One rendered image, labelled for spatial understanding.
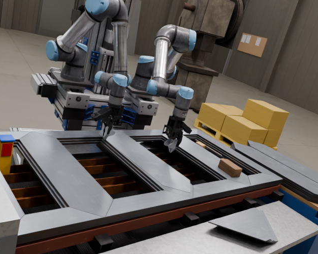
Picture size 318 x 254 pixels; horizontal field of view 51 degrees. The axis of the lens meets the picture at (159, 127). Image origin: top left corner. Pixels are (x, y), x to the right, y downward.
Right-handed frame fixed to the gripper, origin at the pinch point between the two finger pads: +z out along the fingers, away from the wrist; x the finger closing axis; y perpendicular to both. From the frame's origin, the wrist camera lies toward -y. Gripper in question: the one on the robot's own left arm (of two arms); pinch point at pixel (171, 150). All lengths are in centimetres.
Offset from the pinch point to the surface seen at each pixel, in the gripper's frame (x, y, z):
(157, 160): 2.7, 10.9, 4.0
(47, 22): -1015, -324, 44
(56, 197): 19, 72, 6
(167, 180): 21.4, 20.0, 4.0
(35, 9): -1028, -283, 12
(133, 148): -11.8, 17.1, 4.0
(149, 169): 10.3, 22.2, 4.0
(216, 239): 54, 16, 14
